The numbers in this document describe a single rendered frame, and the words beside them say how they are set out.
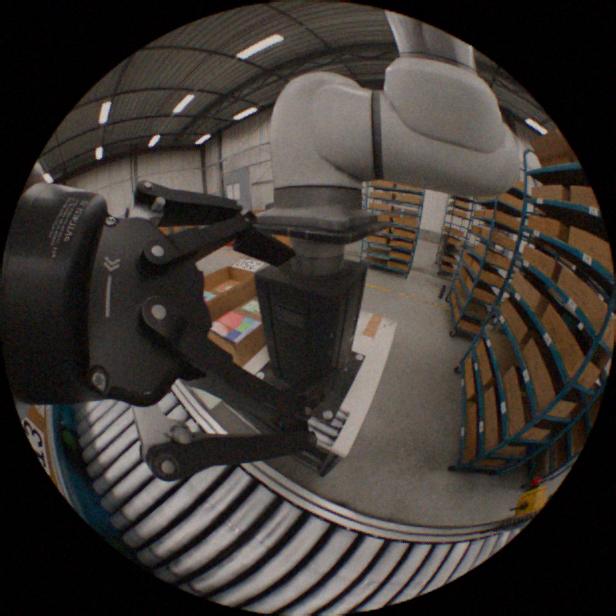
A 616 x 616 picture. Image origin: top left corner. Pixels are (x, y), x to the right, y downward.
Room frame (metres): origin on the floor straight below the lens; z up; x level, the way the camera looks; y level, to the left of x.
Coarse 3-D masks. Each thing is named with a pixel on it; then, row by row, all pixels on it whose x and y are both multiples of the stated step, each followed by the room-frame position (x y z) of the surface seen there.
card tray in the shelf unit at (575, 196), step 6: (570, 186) 0.28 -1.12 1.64; (576, 186) 0.23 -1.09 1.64; (570, 192) 0.28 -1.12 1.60; (576, 192) 0.23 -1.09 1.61; (582, 192) 0.19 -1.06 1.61; (588, 192) 0.14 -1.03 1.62; (576, 198) 0.24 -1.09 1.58; (582, 198) 0.19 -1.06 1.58; (588, 198) 0.15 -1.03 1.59; (594, 198) 0.10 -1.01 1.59; (588, 204) 0.15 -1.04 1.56; (594, 204) 0.11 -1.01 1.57
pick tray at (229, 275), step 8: (216, 272) 0.92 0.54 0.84; (224, 272) 0.97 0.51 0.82; (232, 272) 0.98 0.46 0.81; (240, 272) 0.94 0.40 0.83; (248, 272) 0.90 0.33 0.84; (208, 280) 0.86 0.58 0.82; (216, 280) 0.91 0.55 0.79; (224, 280) 0.96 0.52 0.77; (232, 280) 0.98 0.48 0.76; (240, 280) 0.95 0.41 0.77; (248, 280) 0.79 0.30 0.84; (208, 288) 0.85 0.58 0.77; (216, 288) 0.87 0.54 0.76; (232, 288) 0.70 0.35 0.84; (216, 296) 0.62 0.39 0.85
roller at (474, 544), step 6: (474, 540) -0.30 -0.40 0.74; (480, 540) -0.31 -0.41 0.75; (468, 546) -0.31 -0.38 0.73; (474, 546) -0.32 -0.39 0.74; (480, 546) -0.33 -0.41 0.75; (468, 552) -0.33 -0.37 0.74; (474, 552) -0.34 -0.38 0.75; (462, 558) -0.35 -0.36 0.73; (468, 558) -0.35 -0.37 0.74; (474, 558) -0.37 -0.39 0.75; (462, 564) -0.37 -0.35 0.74; (468, 564) -0.38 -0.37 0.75; (456, 570) -0.38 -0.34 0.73; (462, 570) -0.39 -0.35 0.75; (450, 576) -0.40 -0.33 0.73; (456, 576) -0.41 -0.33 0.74; (444, 582) -0.42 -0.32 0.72
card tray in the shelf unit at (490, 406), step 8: (488, 392) 0.28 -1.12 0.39; (496, 392) 0.25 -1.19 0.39; (488, 400) 0.23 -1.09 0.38; (488, 408) 0.18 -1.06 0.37; (488, 416) 0.13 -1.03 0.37; (496, 416) 0.10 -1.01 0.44; (488, 424) 0.09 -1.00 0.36; (496, 424) 0.05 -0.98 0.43; (488, 432) 0.04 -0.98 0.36; (496, 432) 0.01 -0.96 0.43; (488, 440) 0.00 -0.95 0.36; (496, 440) -0.03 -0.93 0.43; (488, 448) -0.05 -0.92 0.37; (504, 448) -0.11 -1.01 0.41; (512, 448) -0.14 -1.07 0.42; (520, 448) -0.18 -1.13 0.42
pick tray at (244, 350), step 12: (240, 288) 0.71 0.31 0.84; (252, 288) 0.77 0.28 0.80; (216, 300) 0.59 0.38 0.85; (228, 300) 0.64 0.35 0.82; (240, 300) 0.70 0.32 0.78; (216, 312) 0.57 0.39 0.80; (240, 312) 0.63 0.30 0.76; (216, 336) 0.37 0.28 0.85; (252, 336) 0.40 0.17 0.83; (264, 336) 0.44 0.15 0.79; (228, 348) 0.35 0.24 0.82; (240, 348) 0.35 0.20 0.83; (252, 348) 0.39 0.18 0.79; (240, 360) 0.34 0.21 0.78
